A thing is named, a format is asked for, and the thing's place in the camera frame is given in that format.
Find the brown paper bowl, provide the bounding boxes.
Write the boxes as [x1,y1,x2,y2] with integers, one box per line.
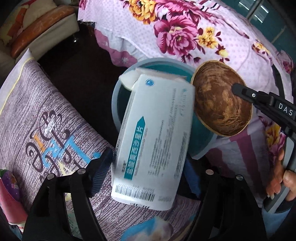
[191,60,252,137]

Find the white medicine box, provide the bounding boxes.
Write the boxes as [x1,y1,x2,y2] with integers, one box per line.
[111,75,195,211]

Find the white tissue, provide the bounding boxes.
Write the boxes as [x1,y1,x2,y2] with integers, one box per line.
[119,68,186,91]

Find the pink paper cup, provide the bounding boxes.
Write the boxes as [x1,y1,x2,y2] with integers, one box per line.
[1,180,28,227]

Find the teal plastic trash bin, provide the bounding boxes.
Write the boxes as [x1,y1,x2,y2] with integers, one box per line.
[111,58,217,160]

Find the person's right hand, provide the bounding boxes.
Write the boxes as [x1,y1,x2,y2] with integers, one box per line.
[266,148,296,201]

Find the purple candy wrapper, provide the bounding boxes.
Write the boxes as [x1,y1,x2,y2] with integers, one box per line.
[1,169,21,201]

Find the purple wood-print tablecloth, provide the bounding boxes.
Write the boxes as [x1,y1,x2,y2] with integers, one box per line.
[1,51,199,240]

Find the teal cabinet doors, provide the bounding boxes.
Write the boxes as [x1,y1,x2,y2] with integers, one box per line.
[224,0,295,62]

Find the floral pink bed quilt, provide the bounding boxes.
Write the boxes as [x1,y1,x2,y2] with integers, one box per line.
[78,1,293,205]

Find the white sofa with cushions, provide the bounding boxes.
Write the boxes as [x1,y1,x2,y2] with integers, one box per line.
[1,1,79,82]

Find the white orange throw pillow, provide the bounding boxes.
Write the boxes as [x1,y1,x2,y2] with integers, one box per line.
[1,0,57,46]

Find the orange leather seat cushion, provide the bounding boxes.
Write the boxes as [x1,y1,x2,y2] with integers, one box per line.
[10,5,79,61]

